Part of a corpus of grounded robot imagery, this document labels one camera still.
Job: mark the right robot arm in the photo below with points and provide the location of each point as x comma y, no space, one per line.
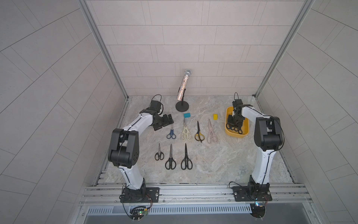
268,137

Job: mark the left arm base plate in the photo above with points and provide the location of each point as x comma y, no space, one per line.
143,195

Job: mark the circuit board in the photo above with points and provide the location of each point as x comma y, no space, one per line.
257,211
137,213

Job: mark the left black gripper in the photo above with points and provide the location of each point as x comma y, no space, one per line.
165,122

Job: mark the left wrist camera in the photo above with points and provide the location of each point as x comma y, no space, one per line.
156,106

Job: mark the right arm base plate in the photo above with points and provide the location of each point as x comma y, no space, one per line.
245,194

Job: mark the glitter microphone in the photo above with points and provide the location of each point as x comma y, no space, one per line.
183,84

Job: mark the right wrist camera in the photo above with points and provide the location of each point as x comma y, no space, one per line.
237,103

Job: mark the all black pointed scissors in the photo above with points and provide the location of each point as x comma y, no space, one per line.
186,162

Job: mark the right circuit board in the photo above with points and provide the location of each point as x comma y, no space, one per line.
257,211

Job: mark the pink kitchen scissors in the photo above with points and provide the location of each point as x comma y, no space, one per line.
211,135

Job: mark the yellow storage box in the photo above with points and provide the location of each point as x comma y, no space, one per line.
245,126

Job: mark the black yellow scissors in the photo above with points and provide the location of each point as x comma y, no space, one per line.
199,136

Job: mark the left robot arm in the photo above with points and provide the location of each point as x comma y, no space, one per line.
124,146

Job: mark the beige kitchen scissors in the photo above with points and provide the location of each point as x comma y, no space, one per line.
186,134

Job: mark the small black scissors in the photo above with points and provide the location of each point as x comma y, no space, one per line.
159,155

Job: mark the black microphone stand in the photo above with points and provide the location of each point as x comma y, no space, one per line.
182,105

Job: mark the aluminium rail frame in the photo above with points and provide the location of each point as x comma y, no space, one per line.
210,193

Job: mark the dark blue handled scissors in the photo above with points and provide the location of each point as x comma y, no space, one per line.
235,128

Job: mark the large black steel scissors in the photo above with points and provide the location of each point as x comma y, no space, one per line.
171,163

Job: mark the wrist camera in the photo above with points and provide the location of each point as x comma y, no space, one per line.
156,106
237,103

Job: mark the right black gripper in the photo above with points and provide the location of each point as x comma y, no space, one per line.
230,121

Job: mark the left circuit board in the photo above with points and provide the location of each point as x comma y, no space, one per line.
137,213

